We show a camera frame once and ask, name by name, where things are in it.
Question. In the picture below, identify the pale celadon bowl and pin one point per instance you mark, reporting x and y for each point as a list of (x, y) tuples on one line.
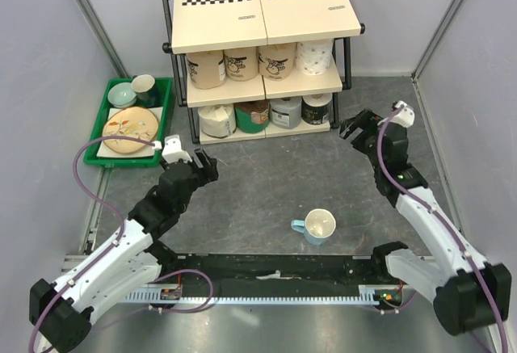
[(122, 95)]

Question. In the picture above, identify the tan roll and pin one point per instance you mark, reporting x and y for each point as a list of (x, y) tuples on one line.
[(241, 64), (206, 69), (276, 61)]

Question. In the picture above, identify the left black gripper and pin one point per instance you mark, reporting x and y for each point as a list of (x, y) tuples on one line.
[(210, 174)]

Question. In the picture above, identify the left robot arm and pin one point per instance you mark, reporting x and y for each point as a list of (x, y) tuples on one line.
[(63, 311)]

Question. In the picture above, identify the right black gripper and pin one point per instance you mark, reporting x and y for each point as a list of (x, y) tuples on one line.
[(367, 119)]

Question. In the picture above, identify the round painted bird plate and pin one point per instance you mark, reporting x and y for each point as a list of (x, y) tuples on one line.
[(134, 122)]

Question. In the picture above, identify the dark brown roll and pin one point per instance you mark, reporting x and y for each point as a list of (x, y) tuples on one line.
[(252, 117)]

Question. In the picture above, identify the light blue white mug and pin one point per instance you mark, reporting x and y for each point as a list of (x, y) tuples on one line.
[(317, 227)]

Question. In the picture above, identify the green plastic tray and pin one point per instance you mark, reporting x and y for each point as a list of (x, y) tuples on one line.
[(166, 102)]

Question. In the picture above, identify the cream roll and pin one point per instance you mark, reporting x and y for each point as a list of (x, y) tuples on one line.
[(217, 121)]

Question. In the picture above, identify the white paper roll front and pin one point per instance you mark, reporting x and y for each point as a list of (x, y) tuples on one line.
[(316, 108)]

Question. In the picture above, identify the dark green white cup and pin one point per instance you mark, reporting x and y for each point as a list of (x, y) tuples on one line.
[(145, 88)]

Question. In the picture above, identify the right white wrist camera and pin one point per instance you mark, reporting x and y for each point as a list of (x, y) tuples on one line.
[(404, 114)]

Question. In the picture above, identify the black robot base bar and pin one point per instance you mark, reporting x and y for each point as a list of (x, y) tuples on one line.
[(240, 276)]

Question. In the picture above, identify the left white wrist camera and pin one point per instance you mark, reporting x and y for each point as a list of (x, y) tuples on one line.
[(173, 151)]

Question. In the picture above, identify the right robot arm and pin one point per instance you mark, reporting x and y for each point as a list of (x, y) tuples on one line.
[(436, 248)]

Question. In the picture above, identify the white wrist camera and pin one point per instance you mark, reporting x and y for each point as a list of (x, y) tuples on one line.
[(404, 114), (173, 151)]

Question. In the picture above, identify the grey paper roll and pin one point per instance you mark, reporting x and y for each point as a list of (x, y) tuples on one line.
[(286, 113)]

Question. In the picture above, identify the white paper roll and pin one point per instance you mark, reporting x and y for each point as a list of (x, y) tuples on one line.
[(316, 108), (314, 57)]

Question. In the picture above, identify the white square plate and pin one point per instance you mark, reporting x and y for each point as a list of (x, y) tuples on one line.
[(104, 152)]

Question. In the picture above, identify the black frame beige shelf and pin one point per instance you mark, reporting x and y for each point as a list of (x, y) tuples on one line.
[(208, 25)]

